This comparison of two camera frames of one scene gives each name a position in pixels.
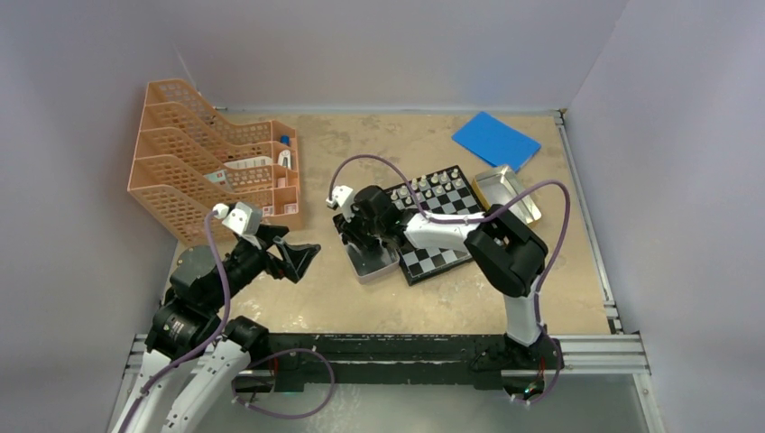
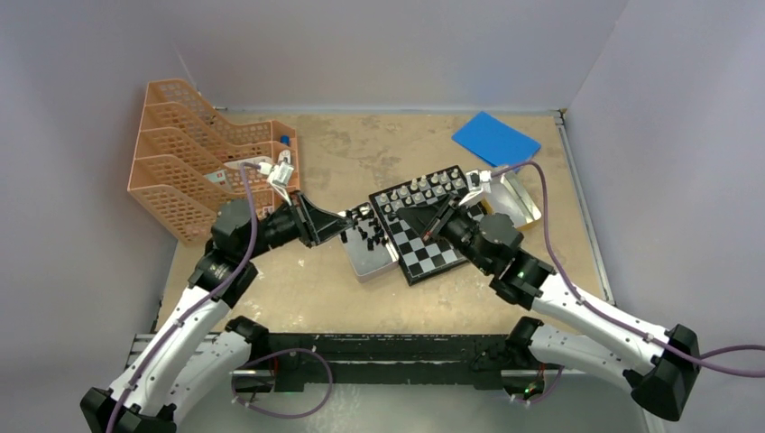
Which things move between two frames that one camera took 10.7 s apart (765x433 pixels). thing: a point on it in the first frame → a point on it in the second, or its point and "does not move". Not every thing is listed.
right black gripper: [350, 230] → [427, 220]
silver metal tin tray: [371, 262] does not move
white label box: [250, 162] does not move
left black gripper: [294, 256] → [312, 225]
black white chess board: [448, 191] does not move
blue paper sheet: [495, 142] does not move
